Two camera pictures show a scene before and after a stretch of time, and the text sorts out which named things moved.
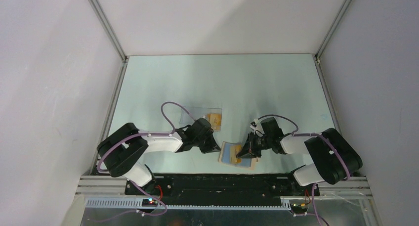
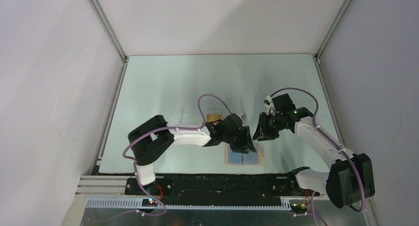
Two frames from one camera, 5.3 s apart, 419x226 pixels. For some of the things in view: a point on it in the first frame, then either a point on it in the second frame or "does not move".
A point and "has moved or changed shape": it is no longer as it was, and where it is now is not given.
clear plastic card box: x=214 y=115 does not move
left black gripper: x=212 y=146 to x=245 y=144
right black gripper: x=249 y=150 to x=263 y=133
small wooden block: x=215 y=120 does not move
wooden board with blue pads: x=225 y=157 has moved or changed shape
